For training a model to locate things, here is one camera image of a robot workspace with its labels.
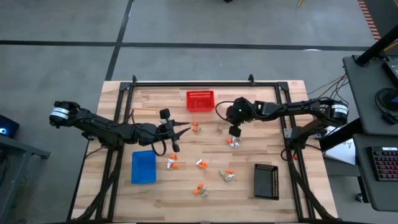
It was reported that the black diagonal pole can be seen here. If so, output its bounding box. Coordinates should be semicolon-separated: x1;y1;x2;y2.
355;24;398;67

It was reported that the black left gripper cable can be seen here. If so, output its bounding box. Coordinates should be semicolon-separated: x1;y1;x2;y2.
150;139;168;157

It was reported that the grey desk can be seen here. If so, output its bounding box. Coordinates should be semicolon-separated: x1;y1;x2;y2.
342;54;398;136
353;133;398;213

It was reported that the black aluminium table frame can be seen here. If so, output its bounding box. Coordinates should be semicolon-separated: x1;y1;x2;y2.
67;73;340;224

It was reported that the black plastic basket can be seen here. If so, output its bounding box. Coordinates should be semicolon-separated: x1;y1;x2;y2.
253;163;280;200

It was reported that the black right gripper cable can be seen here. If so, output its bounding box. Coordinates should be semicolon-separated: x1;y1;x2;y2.
215;100;233;121

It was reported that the black round stand base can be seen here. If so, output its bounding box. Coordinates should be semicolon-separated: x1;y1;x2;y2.
374;88;398;125

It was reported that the black mat, orange striped edge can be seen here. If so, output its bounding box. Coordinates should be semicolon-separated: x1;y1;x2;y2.
357;0;398;43

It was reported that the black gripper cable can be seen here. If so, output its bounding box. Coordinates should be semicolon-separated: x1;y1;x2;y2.
150;139;168;157
215;100;233;121

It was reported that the blue plastic basket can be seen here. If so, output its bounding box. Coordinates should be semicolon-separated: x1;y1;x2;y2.
131;150;157;185

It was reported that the red plastic basket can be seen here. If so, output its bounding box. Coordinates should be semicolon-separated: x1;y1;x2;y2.
186;90;216;113

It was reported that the white paper sheet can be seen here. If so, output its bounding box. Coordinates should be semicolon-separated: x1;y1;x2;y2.
323;124;357;166

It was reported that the grey metal side table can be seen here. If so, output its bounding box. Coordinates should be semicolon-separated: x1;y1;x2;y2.
0;135;51;224

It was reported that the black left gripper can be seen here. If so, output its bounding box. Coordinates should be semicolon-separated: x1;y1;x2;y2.
154;119;192;153

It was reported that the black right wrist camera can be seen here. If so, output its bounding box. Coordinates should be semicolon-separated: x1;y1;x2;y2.
229;124;243;138

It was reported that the black box, blue light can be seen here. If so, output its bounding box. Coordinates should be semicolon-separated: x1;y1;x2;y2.
0;114;20;139

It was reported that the backlit black keyboard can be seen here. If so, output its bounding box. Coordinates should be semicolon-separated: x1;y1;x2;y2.
368;146;398;182

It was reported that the black floor cable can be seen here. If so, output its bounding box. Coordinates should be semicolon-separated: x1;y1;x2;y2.
307;74;351;105

